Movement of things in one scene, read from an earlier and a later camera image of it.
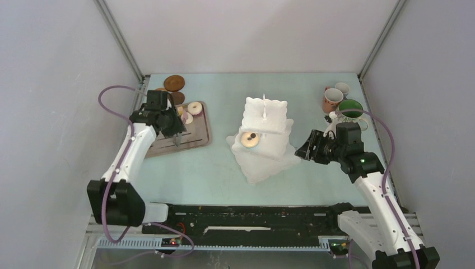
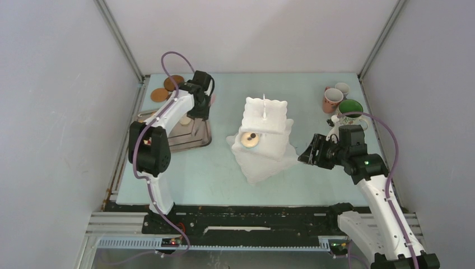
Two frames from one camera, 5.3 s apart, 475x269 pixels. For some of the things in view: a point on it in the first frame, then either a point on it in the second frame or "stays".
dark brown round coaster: (174, 83) stays
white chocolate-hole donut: (249, 139) stays
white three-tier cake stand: (261, 145) stays
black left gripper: (178, 126) to (203, 114)
